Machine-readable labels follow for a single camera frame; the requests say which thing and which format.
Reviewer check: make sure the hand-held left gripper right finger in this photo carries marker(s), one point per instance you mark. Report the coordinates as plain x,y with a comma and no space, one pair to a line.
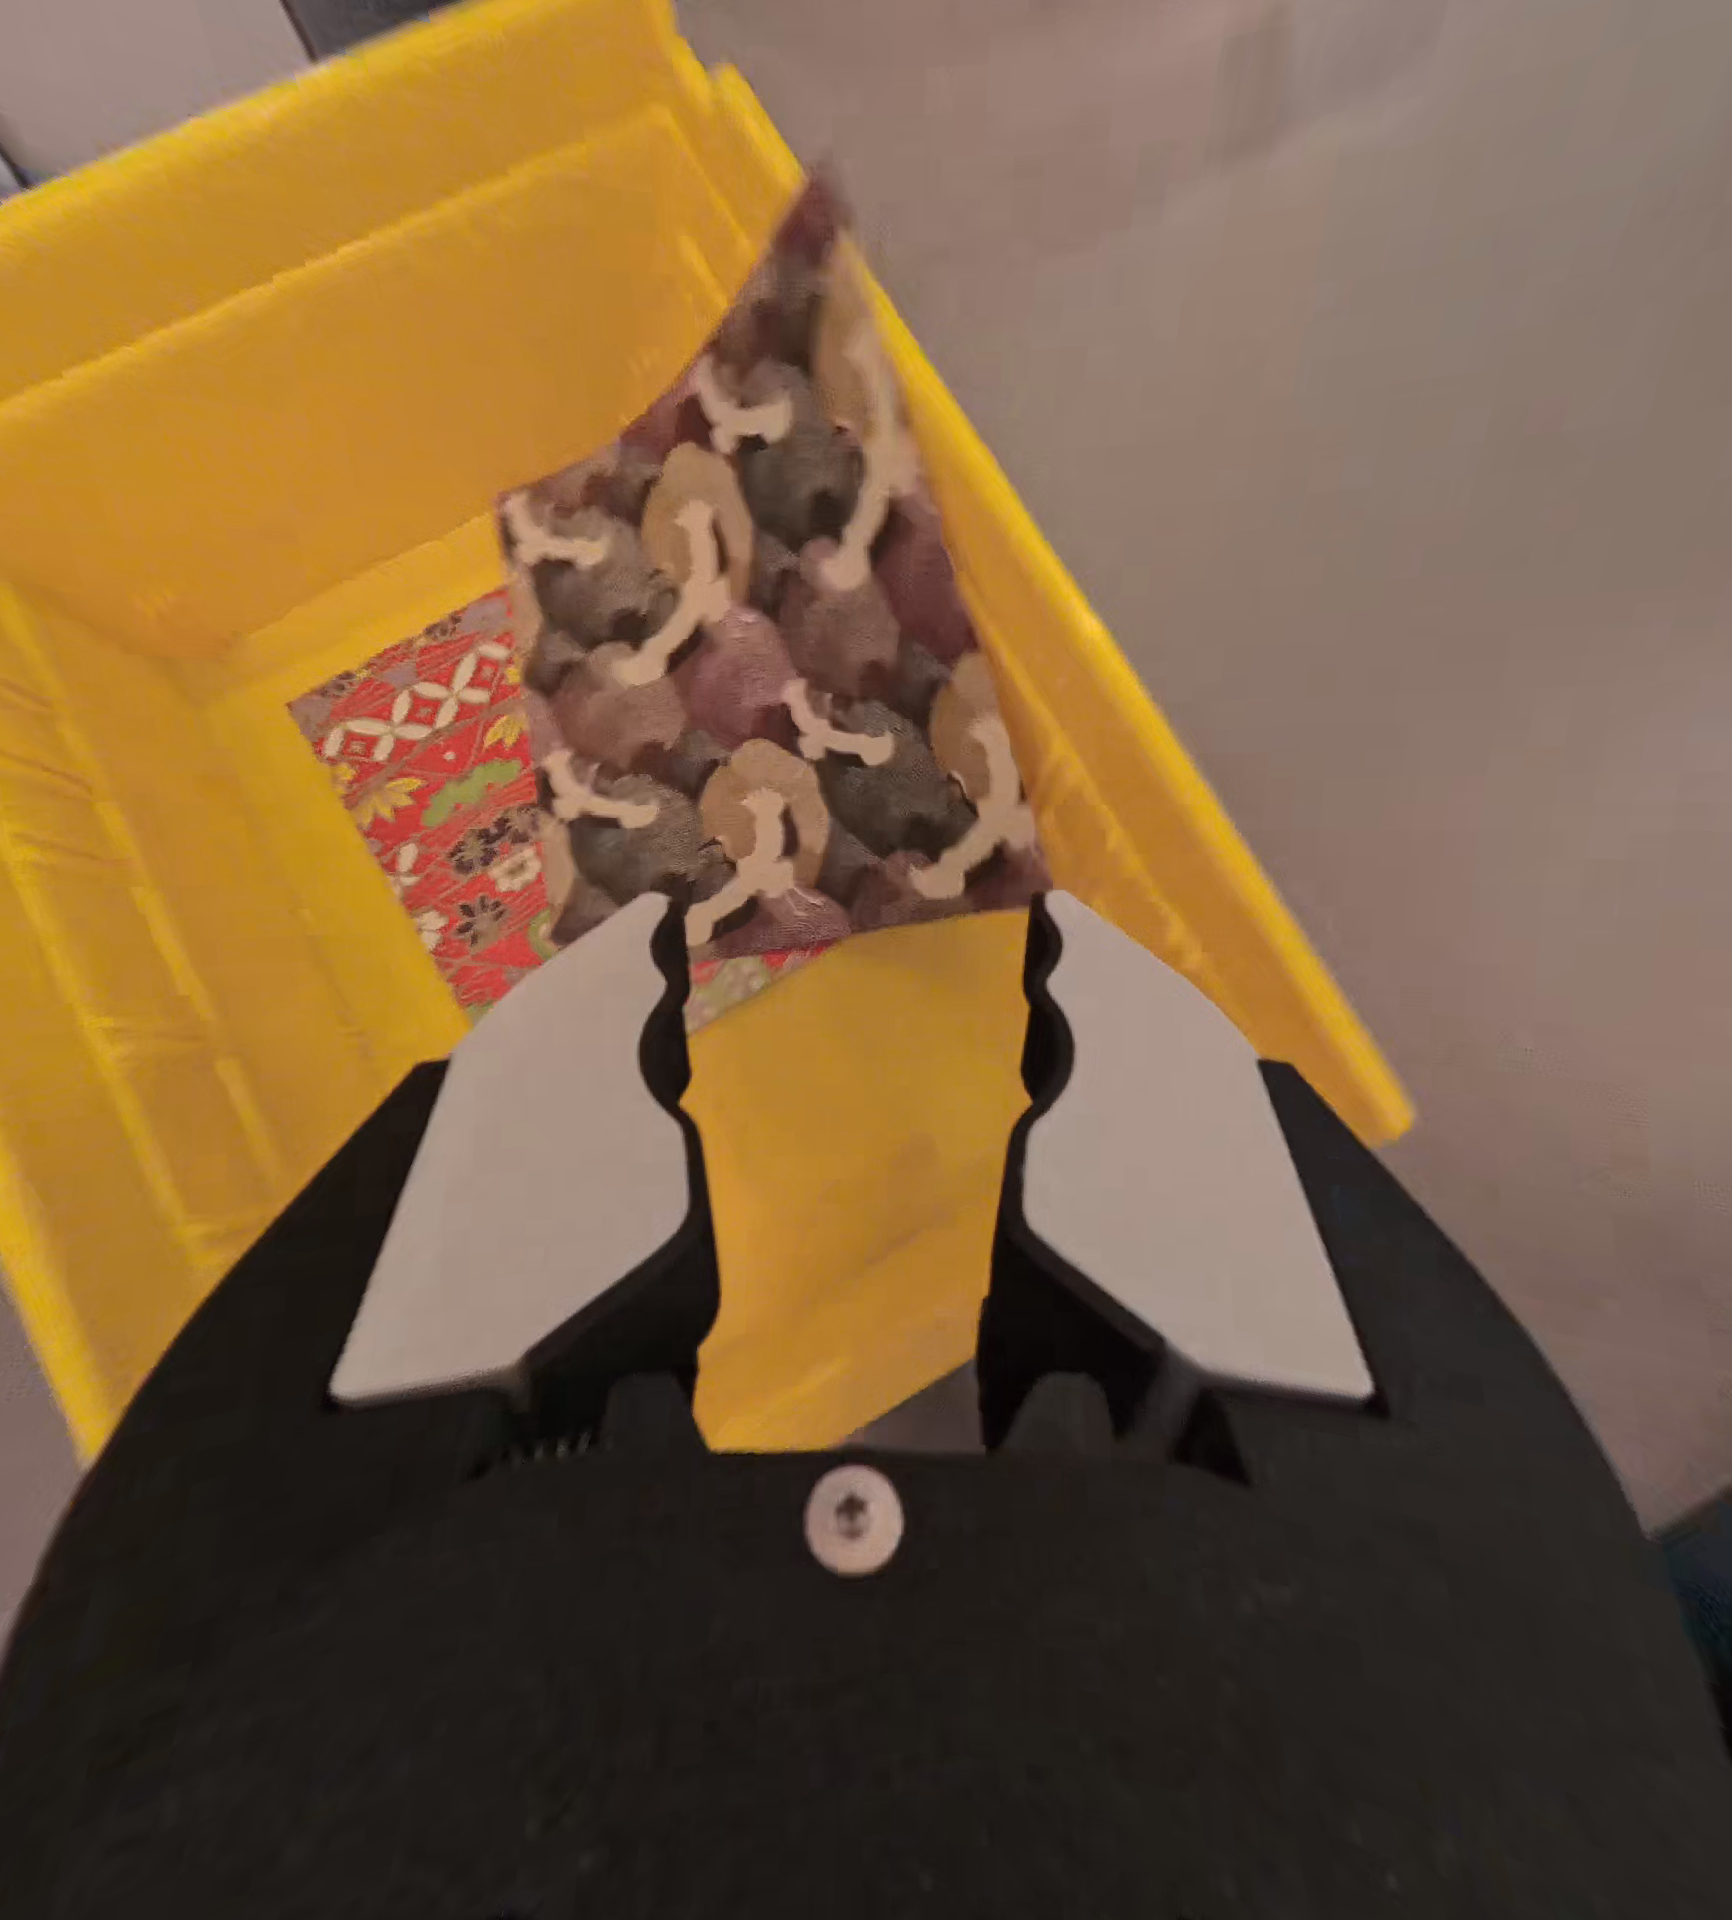
1181,1201

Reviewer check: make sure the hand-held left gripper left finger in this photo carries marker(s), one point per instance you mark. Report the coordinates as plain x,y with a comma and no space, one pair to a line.
521,1201

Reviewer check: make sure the mushroom-patterned tan-backed origami paper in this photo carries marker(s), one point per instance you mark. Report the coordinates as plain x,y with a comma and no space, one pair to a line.
747,630

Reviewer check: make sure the yellow plastic bin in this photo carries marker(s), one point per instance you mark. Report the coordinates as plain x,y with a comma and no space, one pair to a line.
207,451

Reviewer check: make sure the red floral patterned origami paper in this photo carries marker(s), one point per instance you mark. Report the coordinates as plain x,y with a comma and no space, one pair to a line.
416,751

